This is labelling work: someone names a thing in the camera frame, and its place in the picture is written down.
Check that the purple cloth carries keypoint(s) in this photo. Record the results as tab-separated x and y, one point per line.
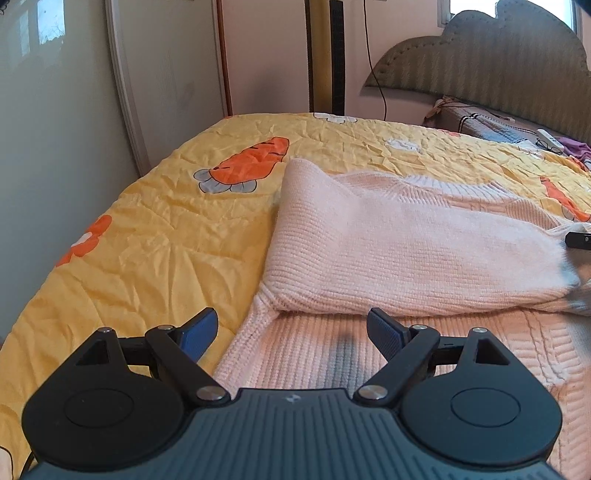
576	148

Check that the yellow carrot print blanket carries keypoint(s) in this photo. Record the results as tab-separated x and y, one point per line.
161	230

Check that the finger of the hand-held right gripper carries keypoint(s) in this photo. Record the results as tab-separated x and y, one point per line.
579	241

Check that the white wardrobe door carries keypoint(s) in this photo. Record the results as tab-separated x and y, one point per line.
69	115

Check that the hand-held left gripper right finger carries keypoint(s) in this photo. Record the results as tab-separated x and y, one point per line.
381	330

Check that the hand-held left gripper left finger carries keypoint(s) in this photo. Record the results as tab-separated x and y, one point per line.
203	328

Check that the pink knitted sweater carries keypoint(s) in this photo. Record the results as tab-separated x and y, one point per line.
392	240

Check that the grey quilted pillow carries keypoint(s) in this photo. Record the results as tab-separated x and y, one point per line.
489	122

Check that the grey padded headboard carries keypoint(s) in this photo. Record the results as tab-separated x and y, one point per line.
485	55

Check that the gold tower fan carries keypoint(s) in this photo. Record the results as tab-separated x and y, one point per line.
330	55

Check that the white remote control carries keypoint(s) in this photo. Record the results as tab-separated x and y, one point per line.
549	139

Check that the window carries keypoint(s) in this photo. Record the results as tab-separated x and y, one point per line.
445	10

